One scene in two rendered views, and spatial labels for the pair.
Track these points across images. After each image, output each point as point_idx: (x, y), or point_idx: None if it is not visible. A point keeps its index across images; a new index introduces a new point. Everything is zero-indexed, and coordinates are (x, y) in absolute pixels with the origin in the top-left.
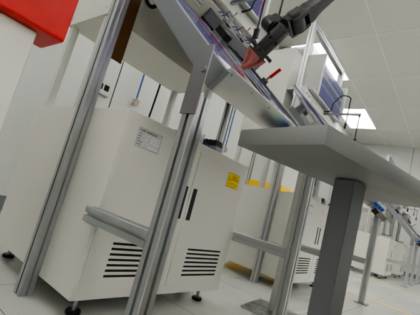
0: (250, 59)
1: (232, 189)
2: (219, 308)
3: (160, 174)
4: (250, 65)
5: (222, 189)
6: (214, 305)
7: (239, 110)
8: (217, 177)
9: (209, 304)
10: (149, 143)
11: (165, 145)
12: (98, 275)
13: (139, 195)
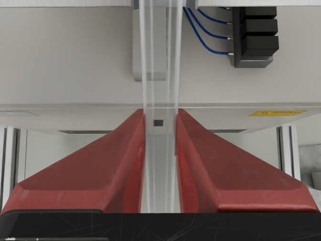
0: (189, 163)
1: (273, 115)
2: (239, 146)
3: (69, 119)
4: (179, 185)
5: (239, 116)
6: (239, 139)
7: None
8: (214, 114)
9: (234, 135)
10: (10, 114)
11: (44, 112)
12: (62, 133)
13: (53, 124)
